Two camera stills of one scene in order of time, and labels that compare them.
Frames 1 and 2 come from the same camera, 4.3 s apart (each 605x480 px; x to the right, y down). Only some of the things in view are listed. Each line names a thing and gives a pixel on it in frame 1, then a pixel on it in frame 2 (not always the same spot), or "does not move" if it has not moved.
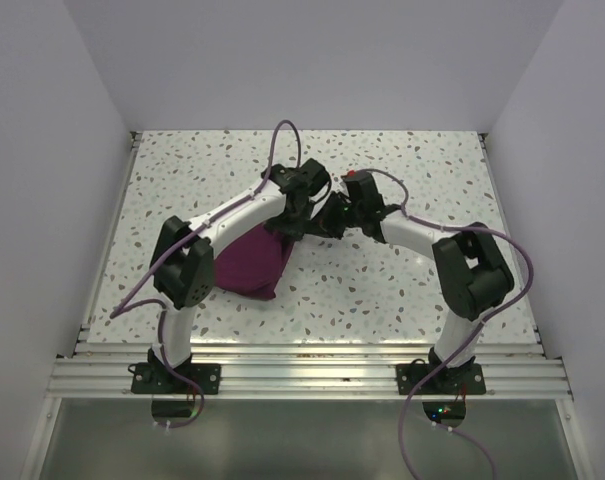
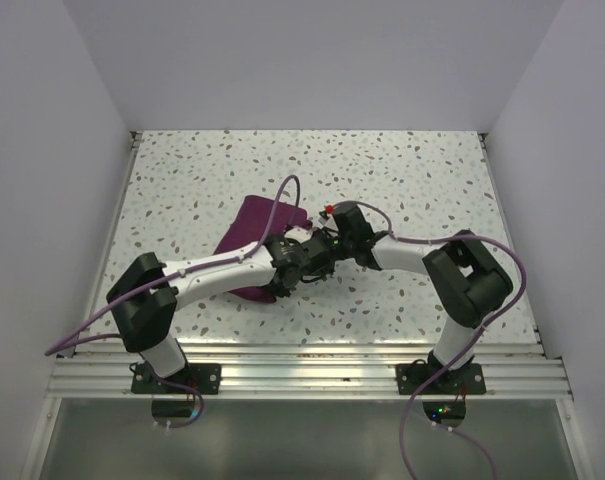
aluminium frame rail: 307,371 does not move
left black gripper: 295,230 -> 280,291
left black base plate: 153,378 does not move
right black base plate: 457,379 does not move
